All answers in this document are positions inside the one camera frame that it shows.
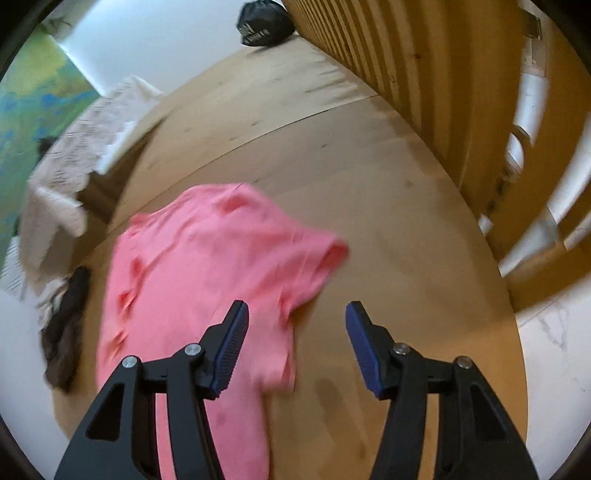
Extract green and blue painting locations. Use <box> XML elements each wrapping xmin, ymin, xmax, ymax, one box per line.
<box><xmin>0</xmin><ymin>32</ymin><xmax>101</xmax><ymax>241</ymax></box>

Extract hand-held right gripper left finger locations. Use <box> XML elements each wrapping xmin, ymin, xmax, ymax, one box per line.
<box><xmin>54</xmin><ymin>300</ymin><xmax>250</xmax><ymax>480</ymax></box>

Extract wooden slatted railing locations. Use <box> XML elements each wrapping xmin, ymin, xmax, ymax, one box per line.
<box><xmin>281</xmin><ymin>0</ymin><xmax>555</xmax><ymax>287</ymax></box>

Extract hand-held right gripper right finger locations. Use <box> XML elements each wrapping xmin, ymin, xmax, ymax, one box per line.
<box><xmin>345</xmin><ymin>300</ymin><xmax>540</xmax><ymax>480</ymax></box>

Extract white frame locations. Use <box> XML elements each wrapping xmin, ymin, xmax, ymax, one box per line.
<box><xmin>478</xmin><ymin>69</ymin><xmax>591</xmax><ymax>278</ymax></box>

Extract white striped cloth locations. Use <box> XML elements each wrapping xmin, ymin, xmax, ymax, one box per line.
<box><xmin>0</xmin><ymin>234</ymin><xmax>29</xmax><ymax>302</ymax></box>

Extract pink t-shirt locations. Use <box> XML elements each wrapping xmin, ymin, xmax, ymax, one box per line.
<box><xmin>95</xmin><ymin>182</ymin><xmax>350</xmax><ymax>480</ymax></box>

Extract black bag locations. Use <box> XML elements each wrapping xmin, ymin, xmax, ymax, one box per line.
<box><xmin>237</xmin><ymin>0</ymin><xmax>296</xmax><ymax>48</ymax></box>

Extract dark clothes pile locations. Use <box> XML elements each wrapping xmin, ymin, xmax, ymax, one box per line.
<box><xmin>41</xmin><ymin>265</ymin><xmax>93</xmax><ymax>394</ymax></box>

